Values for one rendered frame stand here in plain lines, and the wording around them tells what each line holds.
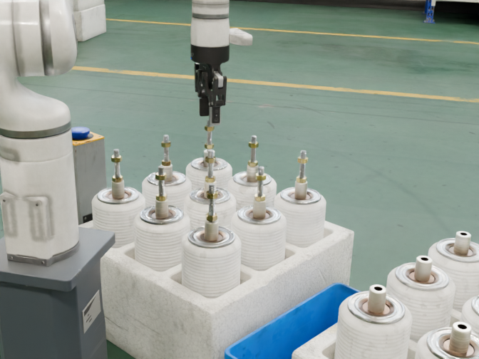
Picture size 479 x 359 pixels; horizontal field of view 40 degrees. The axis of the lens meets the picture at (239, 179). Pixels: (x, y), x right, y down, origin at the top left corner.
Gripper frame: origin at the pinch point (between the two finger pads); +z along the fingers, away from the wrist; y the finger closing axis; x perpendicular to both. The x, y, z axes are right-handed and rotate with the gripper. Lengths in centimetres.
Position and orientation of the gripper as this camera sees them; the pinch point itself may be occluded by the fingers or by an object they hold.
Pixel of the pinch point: (209, 114)
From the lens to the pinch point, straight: 132.5
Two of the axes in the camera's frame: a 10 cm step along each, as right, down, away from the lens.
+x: 9.4, -1.0, 3.3
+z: -0.3, 9.3, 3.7
